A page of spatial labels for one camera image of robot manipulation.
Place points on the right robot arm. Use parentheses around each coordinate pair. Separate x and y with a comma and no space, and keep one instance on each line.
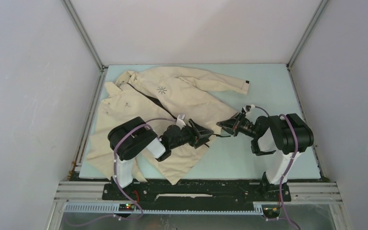
(285,136)

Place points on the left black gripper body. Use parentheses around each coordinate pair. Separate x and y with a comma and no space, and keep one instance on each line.
(186,136)

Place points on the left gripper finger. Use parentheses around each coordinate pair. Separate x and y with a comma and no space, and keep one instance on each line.
(198,129)
(198,141)

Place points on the left controller board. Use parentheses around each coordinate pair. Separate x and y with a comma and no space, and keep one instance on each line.
(126,207)

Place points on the light blue table mat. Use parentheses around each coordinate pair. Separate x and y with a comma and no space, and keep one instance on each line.
(231,158)

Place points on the controller board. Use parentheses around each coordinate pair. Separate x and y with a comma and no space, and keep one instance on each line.
(126,207)
(271,212)

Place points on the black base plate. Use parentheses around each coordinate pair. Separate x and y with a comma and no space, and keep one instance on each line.
(198,195)

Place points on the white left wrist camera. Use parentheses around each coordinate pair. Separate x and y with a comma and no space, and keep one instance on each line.
(180,121)

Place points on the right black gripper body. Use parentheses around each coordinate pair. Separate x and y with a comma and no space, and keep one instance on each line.
(246,127)

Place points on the aluminium frame rail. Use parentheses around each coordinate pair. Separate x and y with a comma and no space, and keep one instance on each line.
(86,196)

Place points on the right controller board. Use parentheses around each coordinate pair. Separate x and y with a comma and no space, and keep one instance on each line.
(271,212)

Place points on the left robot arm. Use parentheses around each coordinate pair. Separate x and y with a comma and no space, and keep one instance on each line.
(132,137)

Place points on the beige zip jacket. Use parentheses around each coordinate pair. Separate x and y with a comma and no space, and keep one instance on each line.
(159,95)

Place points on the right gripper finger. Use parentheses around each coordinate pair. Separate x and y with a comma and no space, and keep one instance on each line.
(232,130)
(229,122)

